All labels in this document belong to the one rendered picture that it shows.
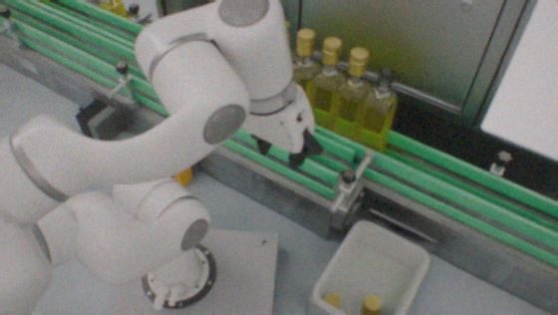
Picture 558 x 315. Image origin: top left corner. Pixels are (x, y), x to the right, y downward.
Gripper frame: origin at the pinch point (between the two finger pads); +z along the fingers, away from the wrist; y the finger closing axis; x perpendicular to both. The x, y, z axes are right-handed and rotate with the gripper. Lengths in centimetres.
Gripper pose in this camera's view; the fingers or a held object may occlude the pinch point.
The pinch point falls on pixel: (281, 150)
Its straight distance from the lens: 70.2
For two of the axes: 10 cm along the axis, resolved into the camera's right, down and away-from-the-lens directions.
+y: -8.4, -4.1, 3.5
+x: -5.2, 7.9, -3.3
